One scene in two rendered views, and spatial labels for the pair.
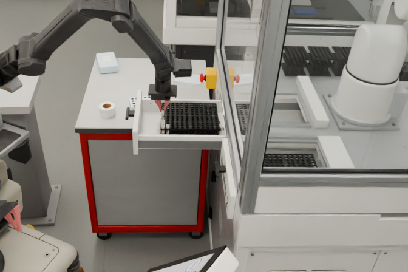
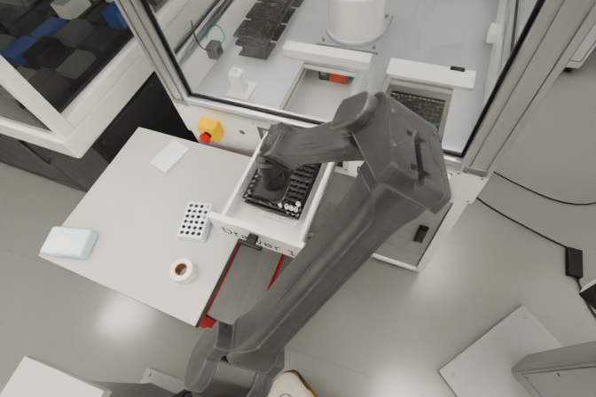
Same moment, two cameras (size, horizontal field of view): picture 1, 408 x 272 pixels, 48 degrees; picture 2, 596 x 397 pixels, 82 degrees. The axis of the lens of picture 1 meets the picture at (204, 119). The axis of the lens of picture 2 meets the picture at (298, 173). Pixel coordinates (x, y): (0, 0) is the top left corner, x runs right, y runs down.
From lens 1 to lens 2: 1.19 m
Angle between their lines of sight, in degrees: 42
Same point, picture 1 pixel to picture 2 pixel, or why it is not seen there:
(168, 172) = not seen: hidden behind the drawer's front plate
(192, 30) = (93, 112)
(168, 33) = (74, 143)
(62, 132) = (53, 345)
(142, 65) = (104, 199)
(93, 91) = (123, 280)
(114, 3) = (419, 131)
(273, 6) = not seen: outside the picture
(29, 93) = (68, 384)
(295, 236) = not seen: hidden behind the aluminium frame
